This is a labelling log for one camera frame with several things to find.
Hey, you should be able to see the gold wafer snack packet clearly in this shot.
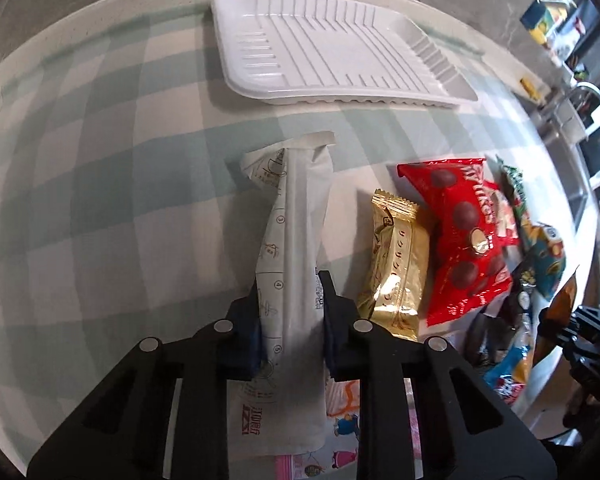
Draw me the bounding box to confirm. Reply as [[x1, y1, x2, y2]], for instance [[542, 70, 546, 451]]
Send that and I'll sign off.
[[356, 190, 430, 341]]

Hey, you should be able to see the white paper snack packet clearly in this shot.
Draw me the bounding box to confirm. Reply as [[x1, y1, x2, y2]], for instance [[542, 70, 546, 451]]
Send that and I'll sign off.
[[228, 131, 336, 460]]

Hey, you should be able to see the dark blue snack bag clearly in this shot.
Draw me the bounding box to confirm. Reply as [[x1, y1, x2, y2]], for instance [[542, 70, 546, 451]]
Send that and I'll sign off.
[[467, 263, 539, 406]]

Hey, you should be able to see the blue yellow snack bag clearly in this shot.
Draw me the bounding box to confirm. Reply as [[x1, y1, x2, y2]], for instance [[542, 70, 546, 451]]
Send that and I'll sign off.
[[496, 156, 566, 300]]

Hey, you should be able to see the pink cartoon snack packet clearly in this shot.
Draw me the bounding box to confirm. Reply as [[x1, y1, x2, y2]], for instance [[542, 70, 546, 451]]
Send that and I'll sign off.
[[273, 378, 424, 480]]

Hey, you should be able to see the red chocolate ball bag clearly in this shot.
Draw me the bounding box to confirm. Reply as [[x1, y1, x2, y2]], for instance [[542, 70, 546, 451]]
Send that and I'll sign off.
[[396, 157, 513, 326]]

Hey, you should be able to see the orange snack packet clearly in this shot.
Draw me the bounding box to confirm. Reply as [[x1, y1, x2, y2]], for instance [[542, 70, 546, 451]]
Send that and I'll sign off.
[[532, 274, 578, 365]]

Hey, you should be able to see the red patterned snack packet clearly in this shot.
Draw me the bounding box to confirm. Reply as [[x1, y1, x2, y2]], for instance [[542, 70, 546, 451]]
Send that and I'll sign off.
[[486, 181, 520, 246]]

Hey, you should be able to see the green white checkered tablecloth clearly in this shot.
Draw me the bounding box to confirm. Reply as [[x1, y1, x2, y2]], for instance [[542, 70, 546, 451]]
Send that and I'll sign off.
[[0, 1, 589, 480]]

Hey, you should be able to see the steel sink faucet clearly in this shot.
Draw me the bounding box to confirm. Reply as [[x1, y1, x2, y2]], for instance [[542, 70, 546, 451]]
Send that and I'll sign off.
[[550, 81, 600, 133]]

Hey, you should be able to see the yellow sponge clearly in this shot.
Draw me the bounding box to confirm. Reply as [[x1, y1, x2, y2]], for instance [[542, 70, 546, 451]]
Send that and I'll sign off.
[[519, 77, 542, 103]]

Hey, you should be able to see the white plastic tray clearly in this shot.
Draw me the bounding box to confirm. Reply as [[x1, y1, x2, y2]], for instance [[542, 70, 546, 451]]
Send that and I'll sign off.
[[212, 0, 479, 108]]

